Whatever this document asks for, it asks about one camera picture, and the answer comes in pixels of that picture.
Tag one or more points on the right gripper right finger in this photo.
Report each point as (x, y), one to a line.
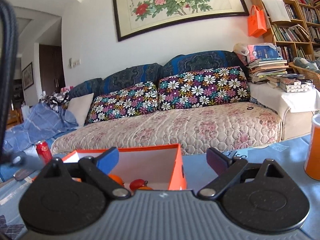
(229, 171)

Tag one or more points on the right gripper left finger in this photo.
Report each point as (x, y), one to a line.
(96, 171)

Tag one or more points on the large orange tomato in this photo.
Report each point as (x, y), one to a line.
(117, 179)

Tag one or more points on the dark red cherry tomato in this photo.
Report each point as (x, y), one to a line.
(137, 183)

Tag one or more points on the orange kumquat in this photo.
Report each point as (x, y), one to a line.
(145, 188)

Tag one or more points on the quilted floral sofa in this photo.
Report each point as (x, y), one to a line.
(230, 126)

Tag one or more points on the red soda can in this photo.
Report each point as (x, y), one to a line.
(43, 151)

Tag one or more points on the orange cardboard box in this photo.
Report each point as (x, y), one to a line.
(161, 166)

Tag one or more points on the white pillow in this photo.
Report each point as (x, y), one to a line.
(79, 107)

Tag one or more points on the blue plaid blanket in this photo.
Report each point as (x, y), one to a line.
(41, 124)

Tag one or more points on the orange cylindrical canister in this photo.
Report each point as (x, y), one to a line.
(312, 162)

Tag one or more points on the left daisy print cushion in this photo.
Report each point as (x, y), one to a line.
(139, 99)

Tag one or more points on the daisy print cushion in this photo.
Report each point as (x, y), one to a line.
(202, 88)
(139, 99)

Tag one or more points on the right daisy print cushion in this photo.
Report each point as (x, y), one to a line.
(202, 88)

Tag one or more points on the white side table cloth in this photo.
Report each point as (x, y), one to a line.
(295, 109)

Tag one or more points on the stack of books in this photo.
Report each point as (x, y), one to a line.
(269, 63)

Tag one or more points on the small framed picture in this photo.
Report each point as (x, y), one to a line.
(27, 76)

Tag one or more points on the rattan chair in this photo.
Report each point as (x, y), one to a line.
(309, 74)

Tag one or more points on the orange paper bag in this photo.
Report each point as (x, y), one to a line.
(256, 22)

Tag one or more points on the framed peony painting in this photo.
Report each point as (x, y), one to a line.
(135, 17)

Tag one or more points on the wooden bookshelf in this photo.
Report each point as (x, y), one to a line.
(292, 25)

